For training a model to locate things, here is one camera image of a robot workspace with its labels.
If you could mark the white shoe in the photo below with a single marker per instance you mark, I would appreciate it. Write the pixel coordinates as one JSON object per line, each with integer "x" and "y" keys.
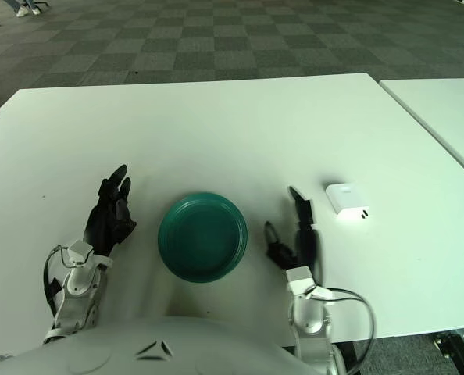
{"x": 36, "y": 11}
{"x": 22, "y": 12}

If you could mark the white cube charger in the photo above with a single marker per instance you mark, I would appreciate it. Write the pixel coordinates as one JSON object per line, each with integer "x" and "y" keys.
{"x": 347, "y": 201}

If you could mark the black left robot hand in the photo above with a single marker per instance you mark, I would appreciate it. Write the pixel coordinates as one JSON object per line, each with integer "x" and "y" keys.
{"x": 105, "y": 222}

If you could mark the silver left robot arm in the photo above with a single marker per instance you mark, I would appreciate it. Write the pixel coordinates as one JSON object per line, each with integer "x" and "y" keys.
{"x": 77, "y": 289}

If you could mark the black table leg frame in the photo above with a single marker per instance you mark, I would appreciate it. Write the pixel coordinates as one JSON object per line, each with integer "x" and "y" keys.
{"x": 456, "y": 349}

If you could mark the green round plate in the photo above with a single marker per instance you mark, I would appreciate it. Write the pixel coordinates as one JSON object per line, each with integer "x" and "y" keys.
{"x": 202, "y": 238}

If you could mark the grey robot torso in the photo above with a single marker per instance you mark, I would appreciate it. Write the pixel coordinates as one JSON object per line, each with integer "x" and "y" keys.
{"x": 118, "y": 347}

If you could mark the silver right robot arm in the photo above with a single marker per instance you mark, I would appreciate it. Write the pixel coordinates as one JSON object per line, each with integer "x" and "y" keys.
{"x": 310, "y": 320}

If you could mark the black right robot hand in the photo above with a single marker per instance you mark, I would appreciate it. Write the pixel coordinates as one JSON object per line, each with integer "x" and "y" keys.
{"x": 306, "y": 246}

